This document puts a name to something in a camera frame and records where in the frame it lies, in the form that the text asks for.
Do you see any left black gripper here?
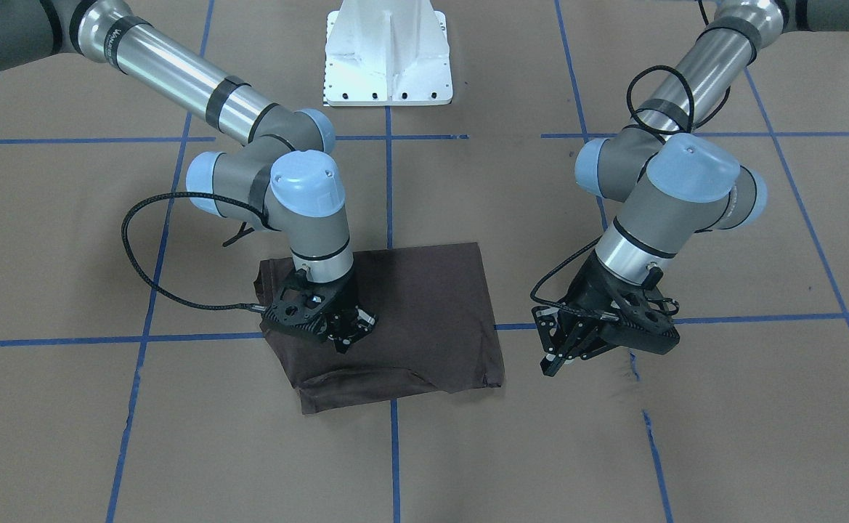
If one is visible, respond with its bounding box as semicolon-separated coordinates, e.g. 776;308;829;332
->
532;251;619;377

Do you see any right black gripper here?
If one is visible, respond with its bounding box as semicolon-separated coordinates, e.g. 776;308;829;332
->
312;270;377;354

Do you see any dark brown t-shirt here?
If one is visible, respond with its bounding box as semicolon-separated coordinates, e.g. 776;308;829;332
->
259;242;505;415

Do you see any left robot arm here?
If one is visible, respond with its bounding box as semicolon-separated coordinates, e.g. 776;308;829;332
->
530;1;849;376

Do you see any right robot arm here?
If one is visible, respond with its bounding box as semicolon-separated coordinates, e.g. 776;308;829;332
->
0;1;227;352

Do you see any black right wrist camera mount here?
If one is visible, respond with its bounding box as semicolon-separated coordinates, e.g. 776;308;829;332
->
257;264;335;342

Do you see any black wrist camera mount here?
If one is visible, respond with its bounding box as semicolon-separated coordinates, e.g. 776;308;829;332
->
257;264;335;342
600;280;681;354

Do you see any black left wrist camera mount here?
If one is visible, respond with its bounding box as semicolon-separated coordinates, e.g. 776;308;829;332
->
600;280;681;354

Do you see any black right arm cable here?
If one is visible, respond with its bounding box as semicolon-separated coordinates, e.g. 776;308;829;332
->
121;190;280;315

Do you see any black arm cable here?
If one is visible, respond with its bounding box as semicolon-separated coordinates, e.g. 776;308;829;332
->
121;190;280;315
529;65;731;320

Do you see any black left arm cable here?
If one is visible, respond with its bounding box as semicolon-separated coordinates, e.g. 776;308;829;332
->
529;65;731;320

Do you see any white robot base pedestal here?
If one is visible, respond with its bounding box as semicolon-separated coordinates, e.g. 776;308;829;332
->
322;1;454;107

